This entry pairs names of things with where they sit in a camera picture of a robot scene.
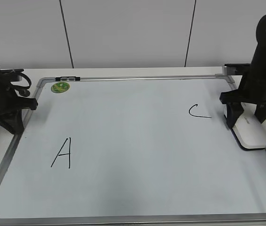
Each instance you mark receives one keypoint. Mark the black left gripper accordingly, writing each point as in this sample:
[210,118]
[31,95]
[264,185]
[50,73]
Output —
[14,97]

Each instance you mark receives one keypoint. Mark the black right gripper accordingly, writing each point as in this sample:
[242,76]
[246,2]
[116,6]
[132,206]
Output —
[234,108]

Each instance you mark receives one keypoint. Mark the white rectangular board eraser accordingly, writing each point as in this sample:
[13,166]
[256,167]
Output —
[248,131]

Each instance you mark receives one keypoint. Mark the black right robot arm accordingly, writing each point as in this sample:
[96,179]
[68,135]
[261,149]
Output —
[252,87]

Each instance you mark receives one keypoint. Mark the green round magnet sticker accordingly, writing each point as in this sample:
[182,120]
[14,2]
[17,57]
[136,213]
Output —
[60,87]

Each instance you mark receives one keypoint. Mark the grey wrist camera box right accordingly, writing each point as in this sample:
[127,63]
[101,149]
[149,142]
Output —
[235,69]

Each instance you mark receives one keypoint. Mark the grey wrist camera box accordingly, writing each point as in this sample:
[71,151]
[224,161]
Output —
[235,69]
[12,74]

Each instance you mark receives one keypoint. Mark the grey wrist camera box left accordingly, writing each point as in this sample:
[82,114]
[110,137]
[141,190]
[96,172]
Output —
[12,74]

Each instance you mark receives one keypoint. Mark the white board with grey frame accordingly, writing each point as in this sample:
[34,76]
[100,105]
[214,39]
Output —
[131,151]

